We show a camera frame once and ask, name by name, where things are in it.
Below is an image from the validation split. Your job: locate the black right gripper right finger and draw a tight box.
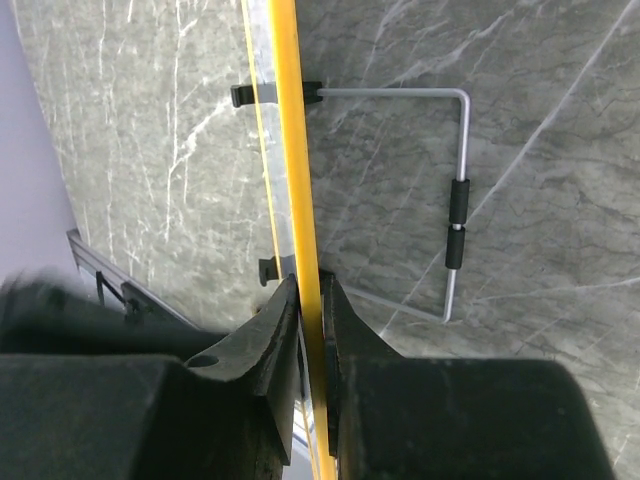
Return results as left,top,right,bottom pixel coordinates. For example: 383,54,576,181
320,272,614,479

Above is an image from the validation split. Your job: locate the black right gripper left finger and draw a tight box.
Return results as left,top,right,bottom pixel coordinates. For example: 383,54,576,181
1,278,299,479

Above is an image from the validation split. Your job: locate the yellow-framed whiteboard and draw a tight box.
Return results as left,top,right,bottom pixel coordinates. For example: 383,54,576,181
229,0,472,480

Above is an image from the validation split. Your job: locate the aluminium mounting rail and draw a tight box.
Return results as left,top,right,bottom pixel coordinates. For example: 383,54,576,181
67,230,198,329

